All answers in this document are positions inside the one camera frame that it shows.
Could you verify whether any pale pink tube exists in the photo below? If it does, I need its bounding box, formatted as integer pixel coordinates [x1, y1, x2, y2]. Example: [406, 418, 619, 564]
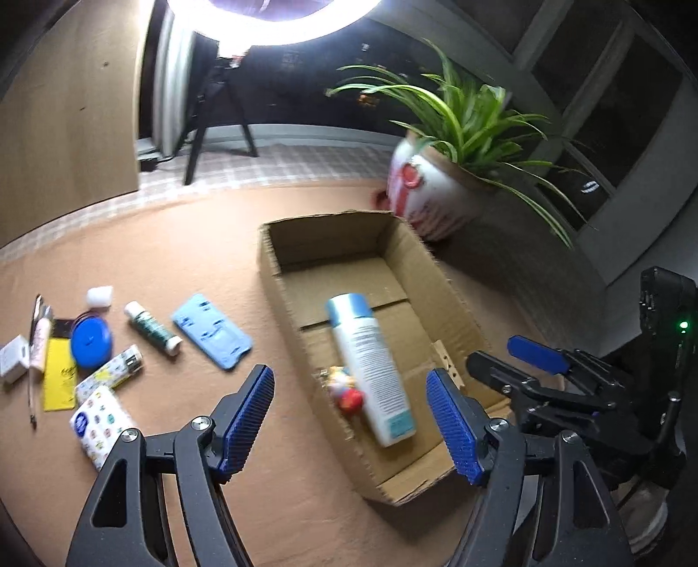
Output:
[30, 305, 55, 377]

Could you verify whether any patterned lighter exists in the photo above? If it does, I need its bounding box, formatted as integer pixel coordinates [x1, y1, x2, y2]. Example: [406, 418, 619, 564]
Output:
[73, 347, 145, 404]

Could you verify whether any grey window frame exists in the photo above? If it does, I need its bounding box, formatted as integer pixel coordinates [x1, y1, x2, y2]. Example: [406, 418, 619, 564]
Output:
[371, 0, 698, 287]

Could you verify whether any small red yellow toy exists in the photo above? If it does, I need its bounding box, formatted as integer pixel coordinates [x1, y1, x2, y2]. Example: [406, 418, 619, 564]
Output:
[322, 365, 365, 416]

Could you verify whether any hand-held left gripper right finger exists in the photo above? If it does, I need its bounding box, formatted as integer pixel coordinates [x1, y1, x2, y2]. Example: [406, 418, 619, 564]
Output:
[425, 369, 636, 567]

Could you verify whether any green spider plant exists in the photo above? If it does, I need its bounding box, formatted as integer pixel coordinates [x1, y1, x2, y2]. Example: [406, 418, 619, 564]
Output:
[327, 38, 595, 249]

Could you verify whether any white spray bottle blue cap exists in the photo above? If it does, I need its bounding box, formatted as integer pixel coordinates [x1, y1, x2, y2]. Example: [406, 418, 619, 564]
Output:
[326, 293, 418, 448]

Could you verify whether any blue round tin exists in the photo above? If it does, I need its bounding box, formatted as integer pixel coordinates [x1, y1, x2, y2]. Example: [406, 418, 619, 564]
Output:
[71, 317, 113, 376]

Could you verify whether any green and white tube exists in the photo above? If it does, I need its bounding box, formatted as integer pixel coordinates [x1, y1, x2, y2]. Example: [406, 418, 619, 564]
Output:
[123, 301, 183, 358]

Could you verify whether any white and red plant pot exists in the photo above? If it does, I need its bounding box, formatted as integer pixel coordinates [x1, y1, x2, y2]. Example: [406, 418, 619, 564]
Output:
[384, 133, 497, 243]

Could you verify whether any white curtain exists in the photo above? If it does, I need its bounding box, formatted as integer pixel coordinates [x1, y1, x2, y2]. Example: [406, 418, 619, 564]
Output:
[151, 11, 219, 156]

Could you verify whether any patterned tissue packet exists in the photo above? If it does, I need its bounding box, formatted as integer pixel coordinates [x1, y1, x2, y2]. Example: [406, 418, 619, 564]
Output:
[69, 384, 134, 471]

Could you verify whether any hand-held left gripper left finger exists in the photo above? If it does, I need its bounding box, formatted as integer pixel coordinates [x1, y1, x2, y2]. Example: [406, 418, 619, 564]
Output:
[65, 364, 276, 567]

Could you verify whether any slim pen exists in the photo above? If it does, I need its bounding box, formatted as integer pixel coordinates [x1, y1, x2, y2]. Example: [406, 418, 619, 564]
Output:
[27, 294, 43, 429]

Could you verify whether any ring light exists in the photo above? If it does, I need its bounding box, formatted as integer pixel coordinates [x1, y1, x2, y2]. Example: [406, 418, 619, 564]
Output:
[164, 0, 383, 45]

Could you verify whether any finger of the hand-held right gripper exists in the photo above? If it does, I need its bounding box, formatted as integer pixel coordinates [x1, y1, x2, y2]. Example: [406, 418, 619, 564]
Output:
[466, 350, 619, 437]
[507, 335, 628, 396]

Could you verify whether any wooden board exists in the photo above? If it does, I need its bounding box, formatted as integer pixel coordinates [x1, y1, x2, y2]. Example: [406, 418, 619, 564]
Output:
[0, 0, 164, 246]

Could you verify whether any cardboard box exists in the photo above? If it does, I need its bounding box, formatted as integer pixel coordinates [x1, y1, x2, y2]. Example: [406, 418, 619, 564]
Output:
[257, 210, 510, 492]

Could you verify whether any blue plastic phone stand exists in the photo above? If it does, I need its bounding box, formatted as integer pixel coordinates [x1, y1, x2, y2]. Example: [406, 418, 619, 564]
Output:
[171, 293, 253, 372]

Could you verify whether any yellow and black tag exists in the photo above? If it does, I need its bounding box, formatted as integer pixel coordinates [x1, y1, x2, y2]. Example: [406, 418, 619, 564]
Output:
[42, 317, 77, 411]

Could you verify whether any black power strip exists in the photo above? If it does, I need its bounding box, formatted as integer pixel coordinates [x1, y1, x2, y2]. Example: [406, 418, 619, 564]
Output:
[136, 139, 164, 171]

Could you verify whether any small white box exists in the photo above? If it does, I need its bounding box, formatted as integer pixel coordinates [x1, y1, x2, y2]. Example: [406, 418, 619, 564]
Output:
[0, 336, 32, 383]

